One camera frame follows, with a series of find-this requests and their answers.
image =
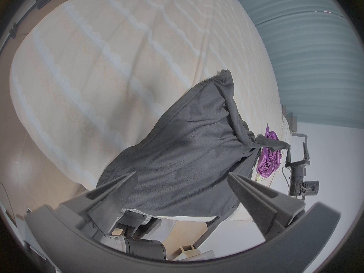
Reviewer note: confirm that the white printed garment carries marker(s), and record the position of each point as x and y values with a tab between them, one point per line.
259	177

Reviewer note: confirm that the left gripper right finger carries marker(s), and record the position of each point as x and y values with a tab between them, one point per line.
264	206

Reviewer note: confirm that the bed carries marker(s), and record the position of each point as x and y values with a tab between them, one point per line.
113	53

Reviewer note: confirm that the grey bedside table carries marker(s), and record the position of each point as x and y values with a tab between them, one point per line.
293	124

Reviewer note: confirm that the black T-shirt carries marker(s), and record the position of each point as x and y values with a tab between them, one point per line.
184	152

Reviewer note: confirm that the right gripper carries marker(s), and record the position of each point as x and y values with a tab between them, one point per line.
297	180

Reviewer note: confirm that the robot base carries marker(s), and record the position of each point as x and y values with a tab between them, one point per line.
142	246

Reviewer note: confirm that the purple garment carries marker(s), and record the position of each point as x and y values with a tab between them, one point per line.
268	163

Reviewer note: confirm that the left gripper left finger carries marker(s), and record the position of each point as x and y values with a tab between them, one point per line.
105	203

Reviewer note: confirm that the white printed pillow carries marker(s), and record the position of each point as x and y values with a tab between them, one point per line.
285	129

